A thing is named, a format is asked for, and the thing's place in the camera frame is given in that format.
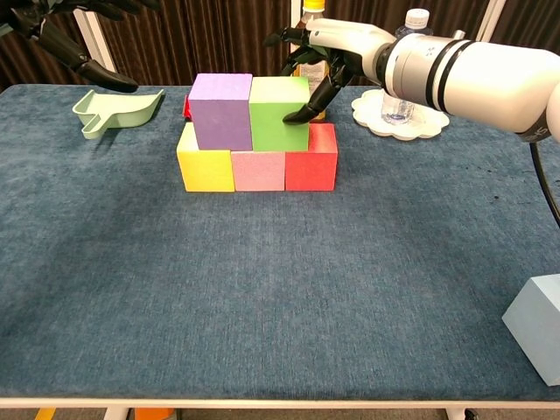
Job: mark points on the orange plastic item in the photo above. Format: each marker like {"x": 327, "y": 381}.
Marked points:
{"x": 153, "y": 414}

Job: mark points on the mint green plastic dustpan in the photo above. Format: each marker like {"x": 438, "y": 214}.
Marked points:
{"x": 118, "y": 116}

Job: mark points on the clear water bottle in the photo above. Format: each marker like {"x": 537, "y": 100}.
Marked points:
{"x": 415, "y": 22}

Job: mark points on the blue fabric table cover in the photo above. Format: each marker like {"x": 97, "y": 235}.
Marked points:
{"x": 262, "y": 284}

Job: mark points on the pink foam cube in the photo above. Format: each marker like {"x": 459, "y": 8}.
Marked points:
{"x": 258, "y": 172}

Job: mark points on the blue snack bag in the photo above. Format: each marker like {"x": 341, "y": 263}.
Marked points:
{"x": 187, "y": 109}

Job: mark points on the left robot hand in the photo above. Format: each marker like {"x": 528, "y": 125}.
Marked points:
{"x": 65, "y": 48}

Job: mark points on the green foam cube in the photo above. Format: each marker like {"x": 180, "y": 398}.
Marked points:
{"x": 275, "y": 127}

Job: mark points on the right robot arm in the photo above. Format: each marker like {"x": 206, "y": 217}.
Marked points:
{"x": 472, "y": 79}

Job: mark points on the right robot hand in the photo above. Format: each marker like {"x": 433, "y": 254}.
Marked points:
{"x": 345, "y": 39}

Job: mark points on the white scalloped plate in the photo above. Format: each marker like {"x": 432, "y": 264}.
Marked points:
{"x": 420, "y": 122}

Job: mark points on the white partition post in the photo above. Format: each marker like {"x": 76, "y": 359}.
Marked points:
{"x": 96, "y": 39}
{"x": 492, "y": 17}

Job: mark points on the light blue foam cube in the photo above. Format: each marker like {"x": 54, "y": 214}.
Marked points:
{"x": 538, "y": 328}

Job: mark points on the white table frame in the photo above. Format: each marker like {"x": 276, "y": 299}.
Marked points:
{"x": 262, "y": 403}

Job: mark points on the red foam cube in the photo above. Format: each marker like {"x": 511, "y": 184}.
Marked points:
{"x": 312, "y": 166}

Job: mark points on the yellow tea bottle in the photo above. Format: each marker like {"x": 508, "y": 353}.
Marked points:
{"x": 312, "y": 70}

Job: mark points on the yellow foam cube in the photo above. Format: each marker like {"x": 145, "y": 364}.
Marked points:
{"x": 205, "y": 172}

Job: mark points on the purple foam cube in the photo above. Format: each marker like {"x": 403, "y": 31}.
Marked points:
{"x": 221, "y": 118}

